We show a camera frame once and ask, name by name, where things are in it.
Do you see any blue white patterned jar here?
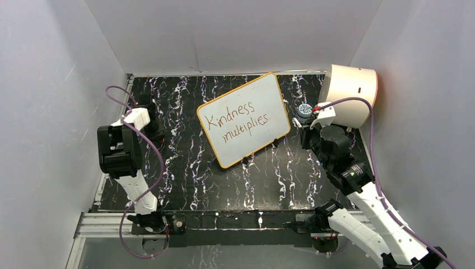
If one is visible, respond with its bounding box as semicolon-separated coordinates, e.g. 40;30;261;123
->
297;103;313;120

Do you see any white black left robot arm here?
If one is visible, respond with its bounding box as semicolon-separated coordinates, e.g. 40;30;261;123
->
97;94;167;233

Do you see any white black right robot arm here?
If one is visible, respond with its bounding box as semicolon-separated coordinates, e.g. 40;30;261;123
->
299;125;446;268

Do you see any yellow framed whiteboard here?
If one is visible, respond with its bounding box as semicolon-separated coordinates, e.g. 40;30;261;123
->
196;72;291;169

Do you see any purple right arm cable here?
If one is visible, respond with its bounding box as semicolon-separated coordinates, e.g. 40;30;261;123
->
313;97;457;269

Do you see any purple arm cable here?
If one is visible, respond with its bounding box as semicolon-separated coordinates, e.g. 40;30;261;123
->
105;85;166;259
313;97;457;269

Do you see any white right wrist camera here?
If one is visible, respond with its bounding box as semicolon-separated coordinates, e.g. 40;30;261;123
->
310;102;336;129

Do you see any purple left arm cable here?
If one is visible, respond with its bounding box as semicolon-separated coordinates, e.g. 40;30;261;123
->
105;85;166;259

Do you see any white cylindrical drum container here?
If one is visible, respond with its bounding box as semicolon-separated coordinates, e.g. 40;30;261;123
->
318;64;378;129

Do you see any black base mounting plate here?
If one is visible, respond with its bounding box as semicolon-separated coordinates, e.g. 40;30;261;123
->
131;210;340;252

